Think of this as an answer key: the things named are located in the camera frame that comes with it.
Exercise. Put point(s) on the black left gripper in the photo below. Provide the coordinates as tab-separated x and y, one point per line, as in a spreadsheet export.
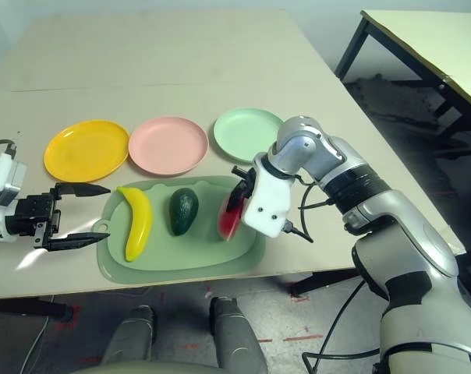
30	214

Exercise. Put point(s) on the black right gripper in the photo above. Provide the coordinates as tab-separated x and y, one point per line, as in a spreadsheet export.
249	183

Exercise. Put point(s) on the red toy watermelon slice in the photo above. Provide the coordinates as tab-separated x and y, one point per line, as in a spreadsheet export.
229	226

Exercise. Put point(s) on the dark green toy avocado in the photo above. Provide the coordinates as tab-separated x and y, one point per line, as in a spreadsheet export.
184	212

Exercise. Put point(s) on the yellow toy banana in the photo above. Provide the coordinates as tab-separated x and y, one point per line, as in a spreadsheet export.
140	218

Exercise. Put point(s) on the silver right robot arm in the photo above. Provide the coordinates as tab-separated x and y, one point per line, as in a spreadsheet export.
395	218

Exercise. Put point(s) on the light green tray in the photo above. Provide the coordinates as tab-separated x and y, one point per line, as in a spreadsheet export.
204	253

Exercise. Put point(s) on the yellow plastic plate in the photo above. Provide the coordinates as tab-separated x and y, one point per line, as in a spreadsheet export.
87	150

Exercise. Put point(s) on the mint green plastic plate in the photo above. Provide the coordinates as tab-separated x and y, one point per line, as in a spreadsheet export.
239	132

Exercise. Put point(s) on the pink plastic plate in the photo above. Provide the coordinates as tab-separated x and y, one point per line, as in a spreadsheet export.
167	146

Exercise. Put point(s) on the grey left robot leg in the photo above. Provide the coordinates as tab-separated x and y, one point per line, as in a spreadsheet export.
130	335

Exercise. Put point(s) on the grey robot leg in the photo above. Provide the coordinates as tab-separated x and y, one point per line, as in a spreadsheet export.
130	335
235	335

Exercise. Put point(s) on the grey right robot leg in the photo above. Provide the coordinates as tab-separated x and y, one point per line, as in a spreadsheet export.
235	335

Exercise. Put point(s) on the grey robot torso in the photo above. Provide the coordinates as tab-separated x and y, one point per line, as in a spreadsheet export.
149	368

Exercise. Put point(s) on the black right camera plug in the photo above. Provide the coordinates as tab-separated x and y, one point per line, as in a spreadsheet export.
237	170

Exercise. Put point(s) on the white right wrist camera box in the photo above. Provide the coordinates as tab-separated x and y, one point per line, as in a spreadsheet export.
266	198

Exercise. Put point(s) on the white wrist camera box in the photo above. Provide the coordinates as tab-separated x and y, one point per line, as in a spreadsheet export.
266	198
5	175

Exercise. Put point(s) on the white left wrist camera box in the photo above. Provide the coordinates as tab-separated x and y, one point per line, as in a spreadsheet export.
5	175

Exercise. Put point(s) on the beige table with black frame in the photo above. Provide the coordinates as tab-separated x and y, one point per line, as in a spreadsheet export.
426	46

